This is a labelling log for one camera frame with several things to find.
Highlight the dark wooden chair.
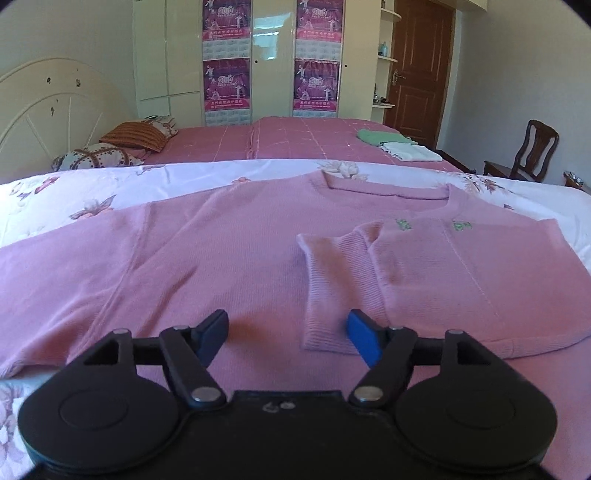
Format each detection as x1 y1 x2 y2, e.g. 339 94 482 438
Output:
483 119 559 183

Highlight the brown wooden door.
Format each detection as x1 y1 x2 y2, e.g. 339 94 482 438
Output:
383 0 455 148

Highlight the pink checked bedsheet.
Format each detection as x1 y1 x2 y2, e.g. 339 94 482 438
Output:
99 116 467 174

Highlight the white floral quilt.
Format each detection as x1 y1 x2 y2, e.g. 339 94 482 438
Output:
0 159 591 476

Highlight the wooden side table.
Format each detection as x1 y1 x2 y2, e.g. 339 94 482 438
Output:
562 170 591 195

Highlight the brown white patterned pillow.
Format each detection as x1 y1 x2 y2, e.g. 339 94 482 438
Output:
52 143 145 172

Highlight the cream wooden headboard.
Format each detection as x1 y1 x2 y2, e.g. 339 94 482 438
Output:
0 58 139 183

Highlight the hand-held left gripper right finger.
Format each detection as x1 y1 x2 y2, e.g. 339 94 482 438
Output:
346 308 509 411

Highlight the folded white cloth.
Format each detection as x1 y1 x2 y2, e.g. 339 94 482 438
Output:
379 141 444 162

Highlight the cream wardrobe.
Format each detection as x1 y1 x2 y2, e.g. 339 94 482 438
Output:
132 0 386 127

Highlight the purple wall poster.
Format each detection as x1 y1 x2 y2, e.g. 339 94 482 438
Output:
202 0 252 60
295 0 345 60
203 58 251 126
293 58 341 118

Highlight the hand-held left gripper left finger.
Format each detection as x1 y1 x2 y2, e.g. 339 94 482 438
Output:
83 309 230 412

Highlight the folded green cloth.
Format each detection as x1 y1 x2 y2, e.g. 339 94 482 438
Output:
357 128 403 145

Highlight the orange striped pillow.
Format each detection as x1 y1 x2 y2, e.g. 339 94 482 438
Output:
99 121 168 152

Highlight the cream corner shelf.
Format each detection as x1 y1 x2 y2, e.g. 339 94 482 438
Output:
372 0 402 121

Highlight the pink knit sweater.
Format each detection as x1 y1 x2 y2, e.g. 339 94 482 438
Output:
0 170 591 377

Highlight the floral pillow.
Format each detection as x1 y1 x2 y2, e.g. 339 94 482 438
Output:
141 115 178 138

